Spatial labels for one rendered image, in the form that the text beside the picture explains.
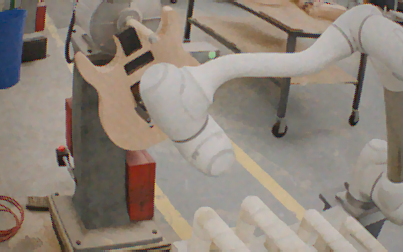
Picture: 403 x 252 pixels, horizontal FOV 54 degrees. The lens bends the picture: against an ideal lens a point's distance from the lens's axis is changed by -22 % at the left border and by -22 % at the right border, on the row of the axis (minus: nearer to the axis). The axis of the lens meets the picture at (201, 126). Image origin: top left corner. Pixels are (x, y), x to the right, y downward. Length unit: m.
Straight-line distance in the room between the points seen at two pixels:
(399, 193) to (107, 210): 1.26
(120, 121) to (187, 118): 0.42
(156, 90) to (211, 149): 0.19
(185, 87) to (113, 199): 1.05
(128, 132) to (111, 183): 0.52
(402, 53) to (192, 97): 0.53
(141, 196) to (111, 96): 0.72
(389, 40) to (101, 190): 1.35
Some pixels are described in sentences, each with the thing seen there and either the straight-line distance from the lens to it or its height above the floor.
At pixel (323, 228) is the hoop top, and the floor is 1.13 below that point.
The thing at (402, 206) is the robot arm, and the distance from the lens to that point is 1.47.
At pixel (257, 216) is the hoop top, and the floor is 1.20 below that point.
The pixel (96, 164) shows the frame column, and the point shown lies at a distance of 1.87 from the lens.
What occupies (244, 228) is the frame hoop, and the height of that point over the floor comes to 1.16.
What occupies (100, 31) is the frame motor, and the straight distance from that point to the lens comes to 1.47.
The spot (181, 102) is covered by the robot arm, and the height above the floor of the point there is 1.21.
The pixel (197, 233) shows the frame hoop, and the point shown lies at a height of 1.17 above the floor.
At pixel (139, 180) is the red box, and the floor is 0.54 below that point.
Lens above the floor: 1.64
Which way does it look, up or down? 27 degrees down
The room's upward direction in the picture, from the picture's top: 7 degrees clockwise
